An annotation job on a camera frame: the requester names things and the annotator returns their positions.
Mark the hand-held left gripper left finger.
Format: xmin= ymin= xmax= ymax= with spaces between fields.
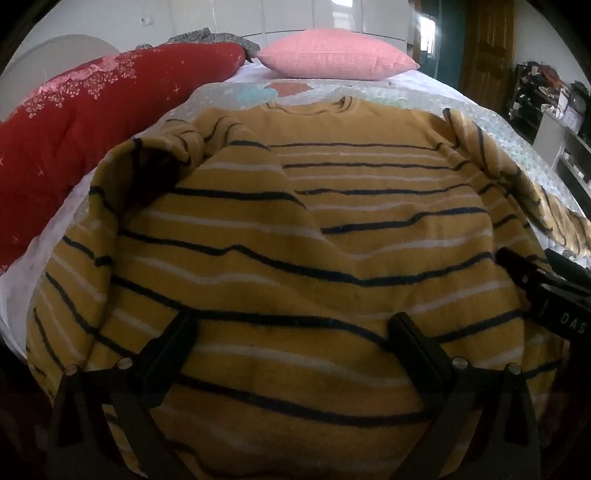
xmin=46 ymin=310 xmax=199 ymax=480

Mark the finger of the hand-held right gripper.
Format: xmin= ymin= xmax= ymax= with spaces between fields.
xmin=496 ymin=248 xmax=553 ymax=315

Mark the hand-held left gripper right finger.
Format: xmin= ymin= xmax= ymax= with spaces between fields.
xmin=388 ymin=311 xmax=541 ymax=480

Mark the yellow striped sweater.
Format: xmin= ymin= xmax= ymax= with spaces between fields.
xmin=25 ymin=96 xmax=591 ymax=480

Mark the white shelf unit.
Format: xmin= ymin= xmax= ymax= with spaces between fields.
xmin=531 ymin=105 xmax=591 ymax=197

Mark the patterned bed sheet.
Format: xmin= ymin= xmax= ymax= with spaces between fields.
xmin=0 ymin=62 xmax=467 ymax=365

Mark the black shoe rack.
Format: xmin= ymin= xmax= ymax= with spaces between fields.
xmin=507 ymin=61 xmax=574 ymax=145

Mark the wooden door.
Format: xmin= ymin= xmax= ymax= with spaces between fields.
xmin=458 ymin=0 xmax=516 ymax=112

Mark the teal glass door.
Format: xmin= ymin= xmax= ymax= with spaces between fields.
xmin=417 ymin=0 xmax=468 ymax=88

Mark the red floral quilt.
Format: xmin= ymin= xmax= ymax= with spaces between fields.
xmin=0 ymin=44 xmax=247 ymax=274

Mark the pink pillow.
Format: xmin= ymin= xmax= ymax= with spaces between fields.
xmin=256 ymin=28 xmax=421 ymax=80

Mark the grey knitted cloth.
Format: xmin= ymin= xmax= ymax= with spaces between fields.
xmin=137 ymin=28 xmax=262 ymax=63

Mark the white round headboard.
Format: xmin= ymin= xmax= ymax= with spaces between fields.
xmin=0 ymin=36 xmax=123 ymax=90

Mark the white glossy wardrobe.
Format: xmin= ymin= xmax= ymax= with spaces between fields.
xmin=240 ymin=0 xmax=416 ymax=47

